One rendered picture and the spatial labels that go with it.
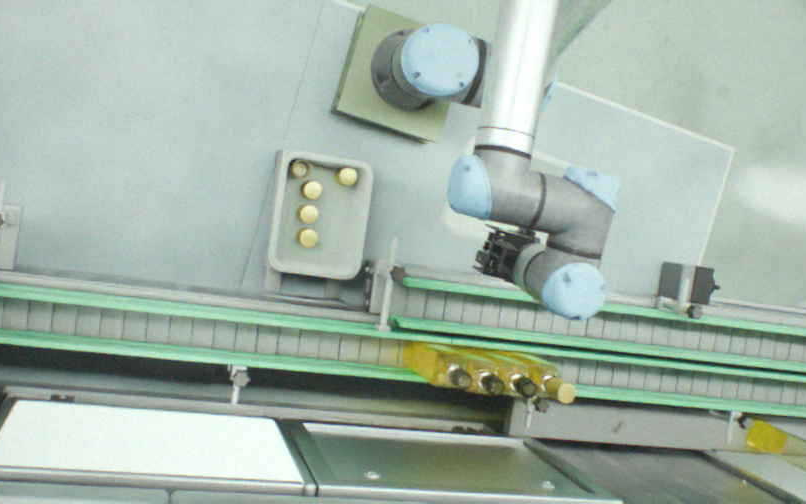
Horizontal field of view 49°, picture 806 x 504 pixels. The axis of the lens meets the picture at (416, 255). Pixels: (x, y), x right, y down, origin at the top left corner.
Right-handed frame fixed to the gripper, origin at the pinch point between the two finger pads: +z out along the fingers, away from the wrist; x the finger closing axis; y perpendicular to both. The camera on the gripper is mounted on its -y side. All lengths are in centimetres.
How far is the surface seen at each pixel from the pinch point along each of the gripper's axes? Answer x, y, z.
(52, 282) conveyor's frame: 27, 67, 20
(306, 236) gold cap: 10.7, 26.2, 28.2
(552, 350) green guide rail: 17.9, -21.5, 12.0
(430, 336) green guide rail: 20.5, 2.6, 12.1
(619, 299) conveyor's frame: 6.7, -37.6, 21.9
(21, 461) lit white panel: 40, 63, -22
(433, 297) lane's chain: 15.0, 1.1, 20.9
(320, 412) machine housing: 43, 15, 26
